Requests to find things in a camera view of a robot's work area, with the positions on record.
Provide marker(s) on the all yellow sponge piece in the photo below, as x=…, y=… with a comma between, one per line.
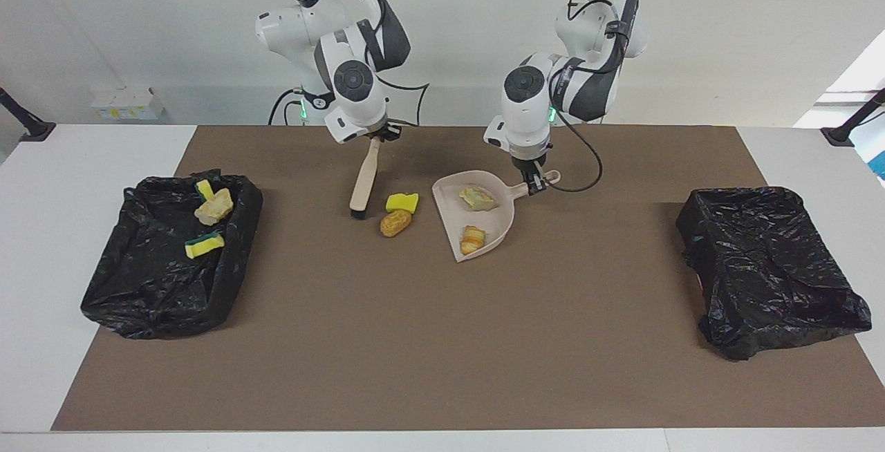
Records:
x=401, y=202

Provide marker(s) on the black bag lined trash bin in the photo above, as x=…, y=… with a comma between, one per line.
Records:
x=767, y=272
x=152, y=286

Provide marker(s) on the pale yellow lump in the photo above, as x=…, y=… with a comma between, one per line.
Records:
x=477, y=198

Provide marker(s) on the blue background object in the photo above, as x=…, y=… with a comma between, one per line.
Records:
x=879, y=162

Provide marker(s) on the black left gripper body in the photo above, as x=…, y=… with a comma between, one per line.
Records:
x=531, y=164

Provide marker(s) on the brown bread roll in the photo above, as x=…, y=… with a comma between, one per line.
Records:
x=395, y=223

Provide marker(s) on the beige plastic dustpan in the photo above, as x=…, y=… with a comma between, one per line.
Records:
x=449, y=220

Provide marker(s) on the green yellow sponge piece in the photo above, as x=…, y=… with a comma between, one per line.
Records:
x=204, y=189
x=205, y=246

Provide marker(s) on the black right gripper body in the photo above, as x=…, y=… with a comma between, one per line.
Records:
x=387, y=133

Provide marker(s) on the brown table mat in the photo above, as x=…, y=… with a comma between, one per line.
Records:
x=415, y=383

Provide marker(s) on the white background box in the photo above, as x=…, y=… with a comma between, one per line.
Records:
x=128, y=103

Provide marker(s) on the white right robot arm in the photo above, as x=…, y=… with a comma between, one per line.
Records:
x=352, y=79

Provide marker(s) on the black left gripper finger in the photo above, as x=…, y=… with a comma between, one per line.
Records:
x=536, y=185

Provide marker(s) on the beige hand brush black bristles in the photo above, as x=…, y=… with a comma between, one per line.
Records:
x=363, y=186

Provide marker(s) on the pale rock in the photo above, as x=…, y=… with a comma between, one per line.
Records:
x=216, y=209

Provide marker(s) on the pale bread chunk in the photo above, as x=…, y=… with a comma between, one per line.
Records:
x=473, y=239

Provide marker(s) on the black clamp stand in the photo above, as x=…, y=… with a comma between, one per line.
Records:
x=34, y=128
x=840, y=135

